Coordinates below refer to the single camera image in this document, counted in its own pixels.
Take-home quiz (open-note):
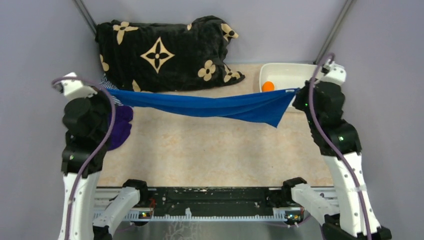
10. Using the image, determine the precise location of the blue towel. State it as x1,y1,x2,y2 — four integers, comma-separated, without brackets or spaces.
108,88,298,128

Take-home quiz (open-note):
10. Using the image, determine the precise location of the orange towel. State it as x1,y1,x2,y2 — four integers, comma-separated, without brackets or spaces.
261,81,275,92

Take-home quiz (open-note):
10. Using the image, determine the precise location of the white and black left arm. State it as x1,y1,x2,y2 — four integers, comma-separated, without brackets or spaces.
51,72,150,240

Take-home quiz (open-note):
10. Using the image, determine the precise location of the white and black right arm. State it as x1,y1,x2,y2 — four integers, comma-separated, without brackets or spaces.
281,60,392,240

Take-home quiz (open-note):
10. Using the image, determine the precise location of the purple towel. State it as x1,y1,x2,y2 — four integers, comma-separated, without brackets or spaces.
108,105,134,151

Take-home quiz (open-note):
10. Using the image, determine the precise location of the blue white striped cloth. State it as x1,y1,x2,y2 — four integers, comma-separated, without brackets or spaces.
99,74,123,107

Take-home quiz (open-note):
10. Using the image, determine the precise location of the white plastic basin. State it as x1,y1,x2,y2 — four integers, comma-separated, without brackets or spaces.
258,63,316,92

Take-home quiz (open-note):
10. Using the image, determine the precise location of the black floral blanket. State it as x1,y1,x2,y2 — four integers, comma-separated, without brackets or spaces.
95,15,245,93

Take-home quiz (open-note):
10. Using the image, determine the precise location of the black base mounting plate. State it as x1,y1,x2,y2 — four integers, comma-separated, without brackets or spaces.
135,187,305,221

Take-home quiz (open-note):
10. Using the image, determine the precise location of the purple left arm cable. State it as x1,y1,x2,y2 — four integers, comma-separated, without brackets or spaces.
51,76,117,240

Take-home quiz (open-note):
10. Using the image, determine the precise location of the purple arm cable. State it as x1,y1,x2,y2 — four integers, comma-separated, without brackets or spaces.
308,52,374,240
51,76,117,240

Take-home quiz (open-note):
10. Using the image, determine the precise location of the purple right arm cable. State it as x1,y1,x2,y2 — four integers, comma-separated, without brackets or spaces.
308,52,374,240

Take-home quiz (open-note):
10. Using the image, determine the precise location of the aluminium frame rail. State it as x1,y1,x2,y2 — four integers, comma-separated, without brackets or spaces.
59,186,379,240

